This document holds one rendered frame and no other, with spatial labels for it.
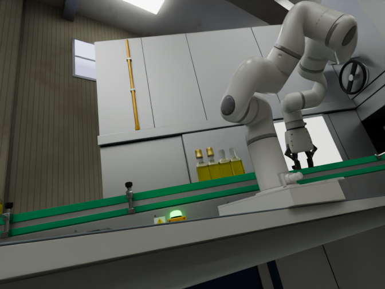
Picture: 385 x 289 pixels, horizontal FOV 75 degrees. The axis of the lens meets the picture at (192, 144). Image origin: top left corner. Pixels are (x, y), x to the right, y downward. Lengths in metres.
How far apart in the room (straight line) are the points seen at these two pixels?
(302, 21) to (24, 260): 0.77
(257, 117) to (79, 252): 0.60
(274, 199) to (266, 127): 0.23
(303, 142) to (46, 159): 3.60
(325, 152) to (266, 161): 0.94
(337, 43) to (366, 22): 1.11
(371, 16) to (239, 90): 1.31
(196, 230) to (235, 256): 0.13
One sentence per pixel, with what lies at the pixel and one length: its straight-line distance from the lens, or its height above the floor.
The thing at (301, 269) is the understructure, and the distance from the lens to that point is 1.46.
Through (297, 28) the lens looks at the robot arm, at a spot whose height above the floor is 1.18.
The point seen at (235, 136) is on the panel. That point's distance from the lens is 1.48.
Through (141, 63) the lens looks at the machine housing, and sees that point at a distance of 1.78.
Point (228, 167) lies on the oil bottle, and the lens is 1.24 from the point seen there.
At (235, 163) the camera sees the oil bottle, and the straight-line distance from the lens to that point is 1.25.
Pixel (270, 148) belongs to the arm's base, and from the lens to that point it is 0.74.
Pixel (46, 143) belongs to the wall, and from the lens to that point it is 4.24.
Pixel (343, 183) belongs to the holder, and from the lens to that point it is 1.06.
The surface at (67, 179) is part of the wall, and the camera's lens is 4.07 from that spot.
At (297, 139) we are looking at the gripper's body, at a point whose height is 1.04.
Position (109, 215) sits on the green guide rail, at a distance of 1.08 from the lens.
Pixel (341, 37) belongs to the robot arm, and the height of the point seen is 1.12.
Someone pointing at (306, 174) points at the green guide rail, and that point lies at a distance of 1.35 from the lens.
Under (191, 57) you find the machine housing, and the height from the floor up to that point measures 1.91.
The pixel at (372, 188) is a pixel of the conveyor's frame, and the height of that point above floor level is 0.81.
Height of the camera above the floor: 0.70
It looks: 23 degrees up
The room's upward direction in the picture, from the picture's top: 12 degrees counter-clockwise
